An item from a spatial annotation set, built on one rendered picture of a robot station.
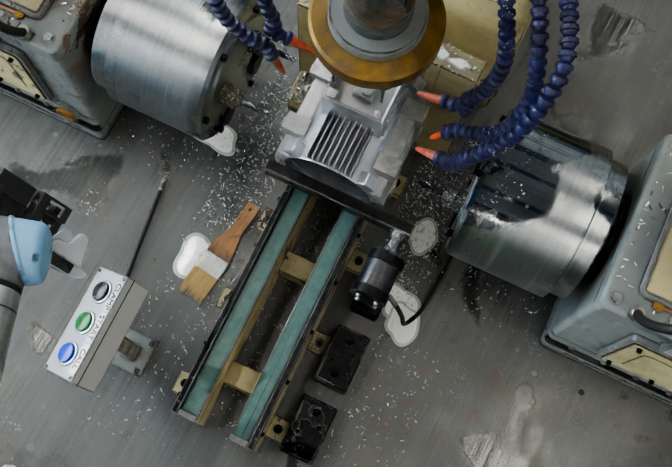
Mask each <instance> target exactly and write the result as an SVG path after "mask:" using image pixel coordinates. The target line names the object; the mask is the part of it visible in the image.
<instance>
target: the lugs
mask: <svg viewBox="0 0 672 467"><path fill-rule="evenodd" d="M426 84H427V82H426V81H425V80H424V79H423V78H422V77H421V76H419V77H417V78H416V79H414V80H412V81H410V82H409V84H408V89H409V90H410V91H411V92H412V93H413V94H416V93H417V91H422V92H423V90H424V88H425V86H426ZM305 147H306V145H305V144H303V143H302V142H301V141H300V140H298V139H288V141H287V143H286V144H285V146H284V148H283V151H284V152H285V153H287V154H288V155H289V156H290V157H297V158H300V157H301V155H302V153H303V151H304V149H305ZM378 183H379V179H378V178H377V177H375V176H374V175H373V174H372V173H371V172H363V171H362V172H361V174H360V176H359V178H358V180H357V182H356V184H357V185H359V186H360V187H361V188H362V189H363V190H365V191H369V192H374V191H375V189H376V187H377V185H378Z"/></svg>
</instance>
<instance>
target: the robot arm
mask: <svg viewBox="0 0 672 467"><path fill-rule="evenodd" d="M51 200H53V201H54V202H56V203H57V204H59V205H60V206H62V207H63V208H64V210H63V211H62V213H61V215H60V216H59V215H58V214H59V213H60V211H61V208H59V207H57V206H54V205H53V204H51V203H50V201H51ZM71 212H72V209H70V208H69V207H67V206H66V205H64V204H63V203H61V202H60V201H58V200H56V199H55V198H53V197H52V196H50V195H49V194H47V193H46V192H43V191H40V190H38V189H36V188H34V187H33V186H31V185H30V184H28V183H27V182H25V181H24V180H22V179H21V178H19V177H18V176H16V175H14V174H13V173H11V172H10V171H8V170H7V169H5V168H3V167H0V384H1V380H2V376H3V372H4V367H5V363H6V359H7V355H8V350H9V346H10V342H11V338H12V333H13V329H14V325H15V321H16V316H17V312H18V308H19V304H20V299H21V295H22V291H23V287H24V285H25V286H30V285H39V284H41V283H42V282H43V281H44V280H45V278H46V276H47V272H48V271H49V268H52V269H54V270H56V271H58V272H60V273H62V274H64V275H66V276H68V277H70V278H73V279H80V278H85V277H86V275H87V274H86V273H85V272H84V271H83V270H81V263H82V259H83V256H84V253H85V250H86V247H87V244H88V239H87V237H86V236H85V235H84V234H78V235H77V236H75V237H74V236H73V232H72V231H71V230H70V229H67V228H64V229H62V230H61V231H60V232H58V230H59V228H60V226H61V225H62V224H65V223H66V221H67V219H68V217H69V216H70V214H71ZM57 216H58V217H57ZM57 232H58V233H57ZM56 233H57V234H56ZM54 234H56V235H54ZM53 235H54V236H53ZM73 237H74V238H73Z"/></svg>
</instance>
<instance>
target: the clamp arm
mask: <svg viewBox="0 0 672 467"><path fill-rule="evenodd" d="M264 172H265V174H266V175H268V176H270V177H272V178H275V179H277V180H279V181H281V182H283V183H285V184H288V185H290V186H292V187H294V188H296V189H298V190H301V191H303V192H305V193H307V194H309V195H311V196H314V197H316V198H318V199H320V200H322V201H324V202H327V203H329V204H331V205H333V206H335V207H337V208H340V209H342V210H344V211H346V212H348V213H350V214H353V215H355V216H357V217H359V218H361V219H363V220H366V221H368V222H370V223H372V224H374V225H376V226H379V227H381V228H383V229H385V230H387V231H389V232H391V233H392V234H390V235H395V231H396V232H399V233H397V234H396V236H397V237H398V238H400V237H401V234H402V235H403V236H402V238H401V240H403V239H404V238H405V239H407V240H409V239H410V238H411V236H412V233H413V231H414V229H415V225H413V224H411V223H409V222H407V221H405V220H403V219H400V218H398V217H396V216H394V215H392V214H389V213H387V212H385V211H383V210H381V209H379V208H376V207H375V203H373V202H371V201H368V203H366V202H363V201H361V200H359V199H357V198H355V197H352V196H350V195H348V194H346V193H344V192H342V191H339V190H337V189H335V188H333V187H331V186H329V185H326V184H324V183H322V182H320V181H318V180H315V179H313V178H311V177H309V176H307V175H305V174H302V173H300V172H298V171H296V170H294V169H292V168H289V167H287V163H286V162H284V161H282V160H280V161H279V163H278V162H276V161H274V160H272V159H268V161H267V163H266V165H265V167H264Z"/></svg>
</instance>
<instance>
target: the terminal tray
mask: <svg viewBox="0 0 672 467"><path fill-rule="evenodd" d="M408 84H409V82H408V83H406V84H404V85H401V86H398V87H394V88H391V89H390V90H386V91H385V94H384V99H383V103H381V102H379V100H380V99H381V98H380V95H382V93H381V90H379V89H366V88H361V87H357V86H354V85H351V84H349V83H346V82H344V81H342V80H341V79H339V78H337V77H336V76H335V81H334V82H332V79H330V81H329V83H328V85H327V87H326V89H325V90H324V92H323V94H322V102H321V106H322V113H325V114H327V113H328V111H329V110H330V115H333V114H334V112H335V113H336V117H338V116H339V115H341V118H342V119H344V117H345V116H346V120H347V121H350V119H352V123H354V124H355V122H356V121H357V125H358V126H360V125H361V124H362V128H363V129H366V127H368V132H370V133H371V131H372V130H373V135H374V136H376V137H377V138H379V139H380V137H384V134H385V130H387V129H388V124H389V123H391V119H392V116H394V114H395V109H398V104H399V103H400V102H401V99H402V96H404V93H405V89H407V88H408ZM331 90H334V91H335V94H334V95H333V96H332V95H330V94H329V92H330V91H331ZM377 111H380V112H381V113H382V114H381V116H377V115H376V112H377Z"/></svg>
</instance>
